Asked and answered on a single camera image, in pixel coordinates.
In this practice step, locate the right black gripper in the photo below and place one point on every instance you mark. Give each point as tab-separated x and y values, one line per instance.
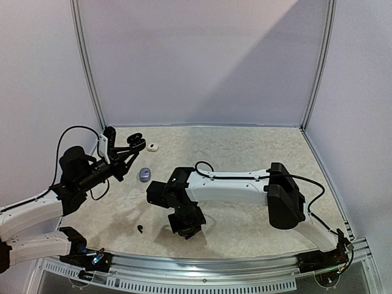
187	228

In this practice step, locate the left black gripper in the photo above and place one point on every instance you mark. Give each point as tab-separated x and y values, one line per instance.
117	160

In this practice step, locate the black charging case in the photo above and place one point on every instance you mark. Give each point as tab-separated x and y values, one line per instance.
136	142

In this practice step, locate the blue-grey charging case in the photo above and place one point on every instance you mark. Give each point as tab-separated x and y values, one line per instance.
144	175

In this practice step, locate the white earbud charging case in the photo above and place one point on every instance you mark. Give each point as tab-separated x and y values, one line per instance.
153	147

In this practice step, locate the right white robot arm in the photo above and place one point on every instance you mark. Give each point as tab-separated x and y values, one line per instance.
274	188

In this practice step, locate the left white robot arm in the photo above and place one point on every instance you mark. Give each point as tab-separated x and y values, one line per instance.
30	229

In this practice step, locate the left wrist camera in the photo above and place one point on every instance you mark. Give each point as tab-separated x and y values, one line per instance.
102	148

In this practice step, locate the aluminium front rail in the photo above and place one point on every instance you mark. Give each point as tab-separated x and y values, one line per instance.
144	274

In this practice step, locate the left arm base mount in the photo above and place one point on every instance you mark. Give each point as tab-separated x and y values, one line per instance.
79	255

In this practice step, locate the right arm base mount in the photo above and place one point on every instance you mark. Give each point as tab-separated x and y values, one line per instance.
340	258

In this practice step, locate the left aluminium frame post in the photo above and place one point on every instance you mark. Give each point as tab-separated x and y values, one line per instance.
85	62

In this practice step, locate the aluminium frame post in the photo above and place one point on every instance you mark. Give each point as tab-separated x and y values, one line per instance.
321	63
85	62

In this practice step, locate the right aluminium frame post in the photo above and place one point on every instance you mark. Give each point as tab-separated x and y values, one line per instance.
321	63

